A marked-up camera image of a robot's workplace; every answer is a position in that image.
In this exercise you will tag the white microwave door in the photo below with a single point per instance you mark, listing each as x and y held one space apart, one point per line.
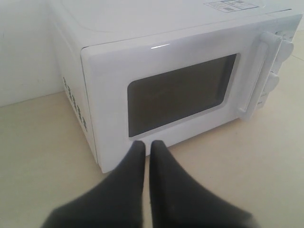
174 86

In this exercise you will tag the upper white control knob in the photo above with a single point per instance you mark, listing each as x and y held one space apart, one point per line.
284 52

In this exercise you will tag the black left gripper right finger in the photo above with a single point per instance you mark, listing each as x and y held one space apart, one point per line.
179 201

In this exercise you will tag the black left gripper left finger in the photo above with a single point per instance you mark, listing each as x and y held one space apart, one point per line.
116 202

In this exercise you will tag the lower white timer knob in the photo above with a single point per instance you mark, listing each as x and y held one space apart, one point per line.
271 83

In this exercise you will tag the white microwave oven body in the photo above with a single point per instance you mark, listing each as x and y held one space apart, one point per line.
80 24

